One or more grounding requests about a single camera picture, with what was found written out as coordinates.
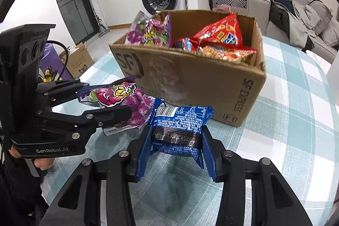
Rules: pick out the grey sofa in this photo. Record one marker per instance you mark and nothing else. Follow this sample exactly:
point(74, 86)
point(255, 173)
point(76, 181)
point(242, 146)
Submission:
point(260, 10)

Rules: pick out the purple grape candy bag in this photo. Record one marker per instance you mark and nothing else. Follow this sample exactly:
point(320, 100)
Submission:
point(150, 31)

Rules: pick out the small cardboard box on floor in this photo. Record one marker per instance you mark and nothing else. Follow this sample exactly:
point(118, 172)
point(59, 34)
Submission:
point(79, 60)

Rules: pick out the white cylindrical appliance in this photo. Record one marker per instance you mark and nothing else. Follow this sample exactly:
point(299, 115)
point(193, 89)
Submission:
point(333, 78)

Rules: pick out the teal checked tablecloth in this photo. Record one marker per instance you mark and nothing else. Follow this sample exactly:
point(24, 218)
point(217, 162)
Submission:
point(294, 123)

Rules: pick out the black patterned chair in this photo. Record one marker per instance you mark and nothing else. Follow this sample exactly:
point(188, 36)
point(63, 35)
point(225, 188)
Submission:
point(239, 6)

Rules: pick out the brown SF cardboard box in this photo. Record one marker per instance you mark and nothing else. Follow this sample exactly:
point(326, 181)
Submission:
point(183, 78)

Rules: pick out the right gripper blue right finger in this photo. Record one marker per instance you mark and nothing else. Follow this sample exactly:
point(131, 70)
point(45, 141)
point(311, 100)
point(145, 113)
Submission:
point(213, 152)

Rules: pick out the pink cloth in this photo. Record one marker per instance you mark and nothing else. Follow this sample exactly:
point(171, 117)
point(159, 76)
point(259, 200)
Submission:
point(222, 9)

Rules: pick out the person's left hand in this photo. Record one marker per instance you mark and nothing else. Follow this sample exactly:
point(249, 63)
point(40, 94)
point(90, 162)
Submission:
point(43, 164)

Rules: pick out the silver red noodle bag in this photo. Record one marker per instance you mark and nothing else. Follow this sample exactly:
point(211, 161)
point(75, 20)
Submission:
point(228, 52)

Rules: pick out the grey cushion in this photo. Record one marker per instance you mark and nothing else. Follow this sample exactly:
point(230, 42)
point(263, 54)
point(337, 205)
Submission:
point(330, 35)

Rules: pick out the red cone chips bag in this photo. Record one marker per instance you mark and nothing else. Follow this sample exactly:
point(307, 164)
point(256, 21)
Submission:
point(226, 30)

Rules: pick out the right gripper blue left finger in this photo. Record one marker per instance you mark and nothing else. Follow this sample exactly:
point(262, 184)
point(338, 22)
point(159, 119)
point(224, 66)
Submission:
point(144, 153)

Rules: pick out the grey clothes pile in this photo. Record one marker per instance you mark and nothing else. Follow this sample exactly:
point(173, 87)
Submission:
point(297, 21)

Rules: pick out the blue cookie pack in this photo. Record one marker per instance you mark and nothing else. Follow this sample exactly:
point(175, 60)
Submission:
point(177, 130)

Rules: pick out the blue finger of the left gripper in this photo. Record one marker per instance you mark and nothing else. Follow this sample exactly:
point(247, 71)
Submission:
point(88, 121)
point(53, 93)

